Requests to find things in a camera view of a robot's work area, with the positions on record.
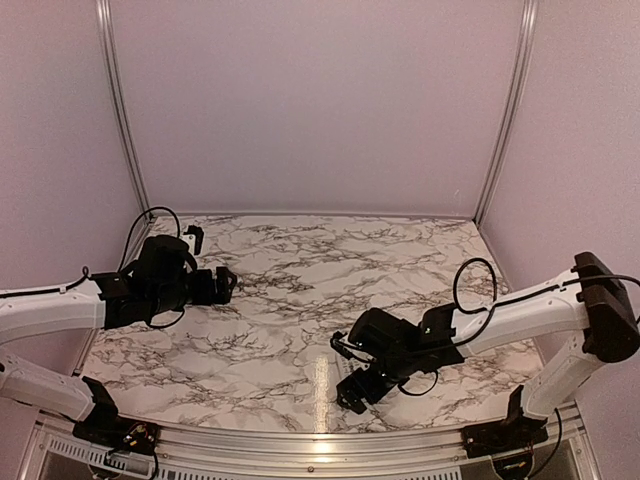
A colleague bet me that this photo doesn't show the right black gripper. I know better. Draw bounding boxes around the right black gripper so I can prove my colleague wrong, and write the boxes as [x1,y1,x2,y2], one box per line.
[337,351,417,414]

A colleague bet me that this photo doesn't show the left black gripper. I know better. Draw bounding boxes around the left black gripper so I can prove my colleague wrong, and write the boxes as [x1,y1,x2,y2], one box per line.
[150,265,238,316]

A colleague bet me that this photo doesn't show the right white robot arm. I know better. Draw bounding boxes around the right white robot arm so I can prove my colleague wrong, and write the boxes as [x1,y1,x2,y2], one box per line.
[331,252,639,448]

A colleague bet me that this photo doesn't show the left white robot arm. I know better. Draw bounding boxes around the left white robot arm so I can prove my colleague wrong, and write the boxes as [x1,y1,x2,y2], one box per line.
[1,235,237,445]

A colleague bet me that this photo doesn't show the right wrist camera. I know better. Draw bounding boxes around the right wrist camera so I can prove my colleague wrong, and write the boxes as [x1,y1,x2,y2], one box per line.
[330,331,357,360]

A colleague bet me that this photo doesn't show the front aluminium rail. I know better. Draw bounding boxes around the front aluminium rail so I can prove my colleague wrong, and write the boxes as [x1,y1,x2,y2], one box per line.
[17,403,601,479]

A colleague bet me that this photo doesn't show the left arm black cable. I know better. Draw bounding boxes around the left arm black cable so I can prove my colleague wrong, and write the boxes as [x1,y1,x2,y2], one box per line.
[79,207,189,329]

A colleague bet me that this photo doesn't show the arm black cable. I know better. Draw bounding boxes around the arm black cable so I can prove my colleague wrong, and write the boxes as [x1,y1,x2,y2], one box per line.
[399,257,640,396]
[79,207,189,329]

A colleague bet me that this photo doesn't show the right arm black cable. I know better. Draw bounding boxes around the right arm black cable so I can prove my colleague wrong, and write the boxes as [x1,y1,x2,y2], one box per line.
[399,257,640,396]

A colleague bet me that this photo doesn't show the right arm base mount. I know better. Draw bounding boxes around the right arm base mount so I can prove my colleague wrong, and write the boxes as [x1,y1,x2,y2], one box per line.
[461,385,548,458]

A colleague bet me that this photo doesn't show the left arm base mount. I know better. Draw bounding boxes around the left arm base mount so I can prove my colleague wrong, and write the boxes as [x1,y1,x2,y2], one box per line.
[73,376,160,456]

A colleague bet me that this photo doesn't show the left aluminium corner post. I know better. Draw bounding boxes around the left aluminium corner post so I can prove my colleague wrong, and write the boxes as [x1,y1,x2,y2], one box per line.
[96,0,150,212]

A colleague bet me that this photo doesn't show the aluminium corner post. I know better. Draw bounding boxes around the aluminium corner post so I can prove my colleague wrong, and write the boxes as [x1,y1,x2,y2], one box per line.
[473,0,540,230]
[96,0,150,212]

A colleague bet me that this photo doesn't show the right aluminium corner post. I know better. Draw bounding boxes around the right aluminium corner post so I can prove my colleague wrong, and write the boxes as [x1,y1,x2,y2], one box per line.
[473,0,540,230]

